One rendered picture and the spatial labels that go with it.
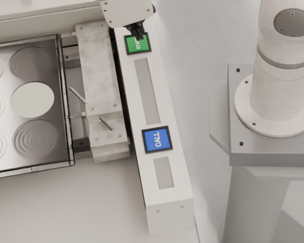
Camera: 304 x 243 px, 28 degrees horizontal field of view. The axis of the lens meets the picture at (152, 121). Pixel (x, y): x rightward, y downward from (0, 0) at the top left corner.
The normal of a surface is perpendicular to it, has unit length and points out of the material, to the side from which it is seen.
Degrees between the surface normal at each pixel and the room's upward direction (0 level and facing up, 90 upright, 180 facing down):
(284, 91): 87
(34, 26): 90
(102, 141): 0
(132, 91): 0
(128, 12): 89
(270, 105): 87
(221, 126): 0
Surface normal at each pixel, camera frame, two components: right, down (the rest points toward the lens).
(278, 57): -0.44, 0.76
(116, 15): 0.16, 0.81
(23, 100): -0.04, -0.55
